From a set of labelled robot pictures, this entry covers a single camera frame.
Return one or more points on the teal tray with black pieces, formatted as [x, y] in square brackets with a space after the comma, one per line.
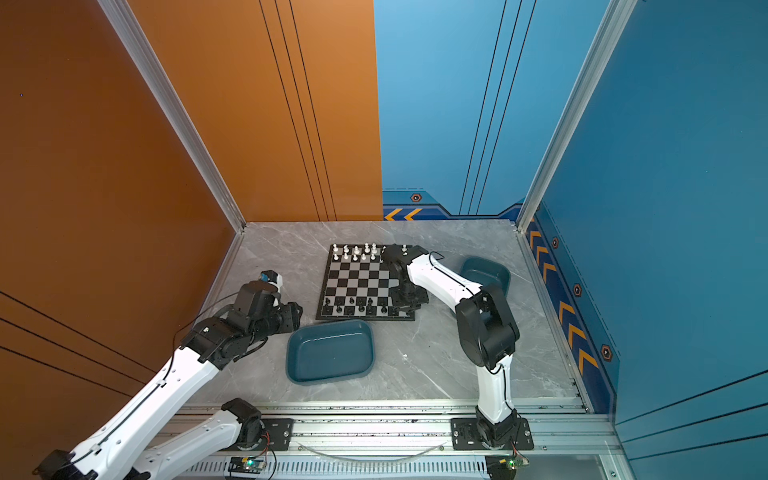
[330, 352]

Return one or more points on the circuit board right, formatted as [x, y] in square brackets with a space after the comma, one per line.
[505, 467]

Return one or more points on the left aluminium corner post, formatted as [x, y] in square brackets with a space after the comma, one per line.
[129, 31]

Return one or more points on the green circuit board left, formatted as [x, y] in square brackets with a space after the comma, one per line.
[246, 467]

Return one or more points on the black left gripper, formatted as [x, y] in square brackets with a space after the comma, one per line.
[292, 316]

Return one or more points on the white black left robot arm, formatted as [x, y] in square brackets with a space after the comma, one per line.
[121, 448]

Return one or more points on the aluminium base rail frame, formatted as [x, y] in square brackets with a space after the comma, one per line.
[391, 439]

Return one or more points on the teal tray with white pieces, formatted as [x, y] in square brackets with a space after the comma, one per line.
[486, 272]

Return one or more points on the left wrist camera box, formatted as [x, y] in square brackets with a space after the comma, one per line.
[272, 277]

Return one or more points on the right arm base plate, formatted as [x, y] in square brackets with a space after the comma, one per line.
[473, 434]

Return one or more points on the right aluminium corner post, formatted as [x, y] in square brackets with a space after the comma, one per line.
[598, 56]

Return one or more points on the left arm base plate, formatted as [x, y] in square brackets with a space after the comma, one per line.
[275, 435]

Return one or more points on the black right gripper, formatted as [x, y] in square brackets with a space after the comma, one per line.
[421, 300]

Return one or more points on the black white chessboard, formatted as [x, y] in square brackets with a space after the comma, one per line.
[356, 285]

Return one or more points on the aluminium corner post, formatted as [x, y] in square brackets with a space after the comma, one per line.
[598, 56]
[129, 31]

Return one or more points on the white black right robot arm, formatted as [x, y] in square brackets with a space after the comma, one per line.
[487, 331]

